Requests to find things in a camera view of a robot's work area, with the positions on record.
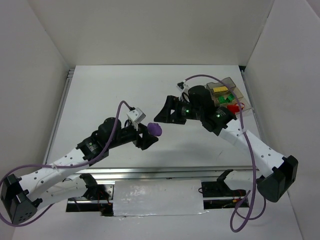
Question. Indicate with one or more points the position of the long yellow lego plate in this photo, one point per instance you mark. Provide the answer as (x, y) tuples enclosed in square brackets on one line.
[(220, 89)]

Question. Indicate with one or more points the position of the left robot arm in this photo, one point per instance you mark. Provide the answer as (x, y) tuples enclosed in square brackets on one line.
[(23, 196)]

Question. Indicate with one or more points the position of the aluminium rail frame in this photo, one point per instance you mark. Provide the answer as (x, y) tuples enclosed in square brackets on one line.
[(94, 93)]

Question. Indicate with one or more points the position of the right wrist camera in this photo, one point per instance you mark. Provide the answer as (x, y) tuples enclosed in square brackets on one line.
[(183, 88)]

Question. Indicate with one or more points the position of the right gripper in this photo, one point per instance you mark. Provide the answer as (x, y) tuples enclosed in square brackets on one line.
[(172, 109)]

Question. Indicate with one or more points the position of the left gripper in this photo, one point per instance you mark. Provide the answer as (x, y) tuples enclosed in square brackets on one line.
[(139, 136)]

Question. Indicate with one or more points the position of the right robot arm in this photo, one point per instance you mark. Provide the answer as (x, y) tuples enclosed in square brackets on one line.
[(278, 172)]

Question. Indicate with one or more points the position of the purple round lego piece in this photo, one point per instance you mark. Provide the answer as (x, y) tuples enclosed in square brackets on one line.
[(154, 129)]

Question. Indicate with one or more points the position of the light green lego brick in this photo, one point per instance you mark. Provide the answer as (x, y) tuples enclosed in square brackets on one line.
[(231, 96)]

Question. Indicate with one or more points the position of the white tape sheet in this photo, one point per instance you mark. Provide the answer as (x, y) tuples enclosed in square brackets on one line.
[(157, 198)]

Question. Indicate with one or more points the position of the green square lego brick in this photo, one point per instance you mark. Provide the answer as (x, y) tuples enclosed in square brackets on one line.
[(221, 100)]

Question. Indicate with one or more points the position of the red studded lego brick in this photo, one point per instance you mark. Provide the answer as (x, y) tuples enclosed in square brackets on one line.
[(233, 108)]

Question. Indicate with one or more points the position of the clear divided container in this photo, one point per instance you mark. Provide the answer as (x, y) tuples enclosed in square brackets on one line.
[(245, 105)]

